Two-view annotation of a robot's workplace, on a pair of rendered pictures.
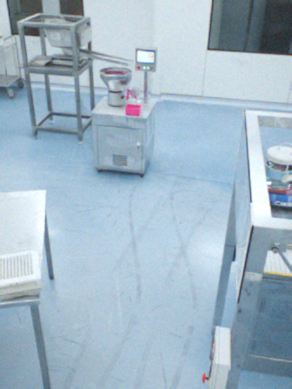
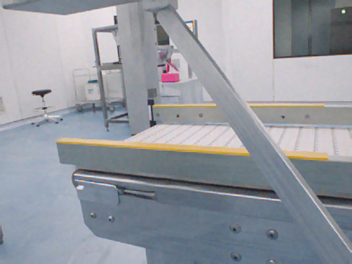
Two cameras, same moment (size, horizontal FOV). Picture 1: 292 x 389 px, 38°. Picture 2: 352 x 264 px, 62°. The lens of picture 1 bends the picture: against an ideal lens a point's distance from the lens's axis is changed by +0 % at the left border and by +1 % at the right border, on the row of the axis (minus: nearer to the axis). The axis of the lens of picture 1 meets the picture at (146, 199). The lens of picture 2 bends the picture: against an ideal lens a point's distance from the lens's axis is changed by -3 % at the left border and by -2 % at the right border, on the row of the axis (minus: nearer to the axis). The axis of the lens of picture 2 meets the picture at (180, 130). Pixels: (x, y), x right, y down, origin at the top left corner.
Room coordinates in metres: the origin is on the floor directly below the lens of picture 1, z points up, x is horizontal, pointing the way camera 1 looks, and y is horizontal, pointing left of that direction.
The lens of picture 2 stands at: (1.40, -0.80, 1.01)
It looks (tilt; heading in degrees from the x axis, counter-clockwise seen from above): 14 degrees down; 17
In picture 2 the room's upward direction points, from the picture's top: 5 degrees counter-clockwise
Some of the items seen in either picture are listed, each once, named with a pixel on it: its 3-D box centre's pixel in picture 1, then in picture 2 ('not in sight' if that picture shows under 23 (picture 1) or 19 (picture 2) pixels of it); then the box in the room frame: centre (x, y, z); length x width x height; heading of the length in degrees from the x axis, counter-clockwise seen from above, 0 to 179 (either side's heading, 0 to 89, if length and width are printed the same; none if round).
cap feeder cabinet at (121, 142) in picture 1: (124, 137); (170, 114); (4.60, 0.28, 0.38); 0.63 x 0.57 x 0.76; 79
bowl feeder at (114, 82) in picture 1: (121, 88); (164, 63); (4.66, 0.31, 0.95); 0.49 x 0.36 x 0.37; 79
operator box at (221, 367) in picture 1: (219, 366); not in sight; (1.05, -0.30, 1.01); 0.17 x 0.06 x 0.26; 171
